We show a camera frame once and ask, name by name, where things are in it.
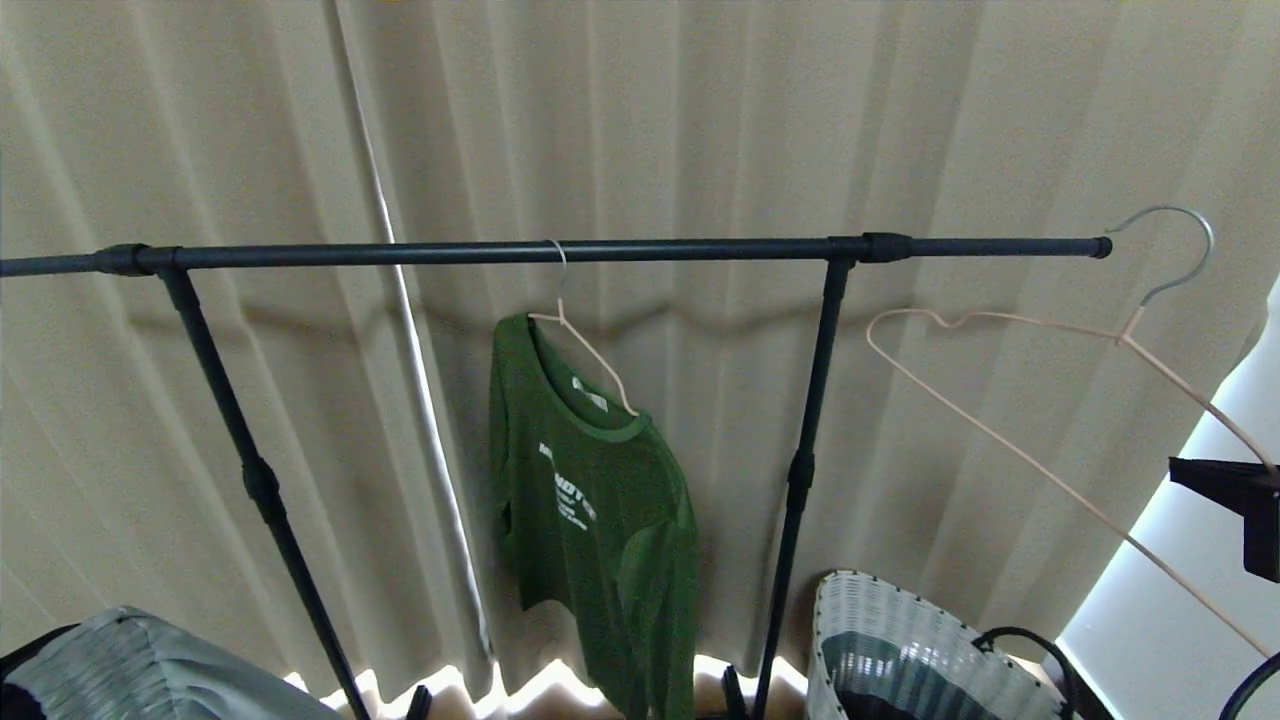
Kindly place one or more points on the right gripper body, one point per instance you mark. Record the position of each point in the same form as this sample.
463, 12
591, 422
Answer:
1263, 540

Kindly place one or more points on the pink clothes hanger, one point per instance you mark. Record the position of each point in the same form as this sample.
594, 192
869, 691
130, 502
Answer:
590, 350
1209, 240

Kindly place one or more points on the green printed shirt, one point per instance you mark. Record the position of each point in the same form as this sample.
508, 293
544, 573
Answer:
600, 520

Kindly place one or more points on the pale blue garment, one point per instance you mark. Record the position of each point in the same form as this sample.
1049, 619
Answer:
150, 670

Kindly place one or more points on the white laundry basket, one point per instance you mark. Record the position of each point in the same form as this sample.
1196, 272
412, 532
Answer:
880, 610

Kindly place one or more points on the black clothes rack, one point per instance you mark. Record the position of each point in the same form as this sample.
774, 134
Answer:
500, 251

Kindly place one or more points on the beige curtain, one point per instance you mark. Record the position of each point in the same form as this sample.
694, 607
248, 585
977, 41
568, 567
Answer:
700, 120

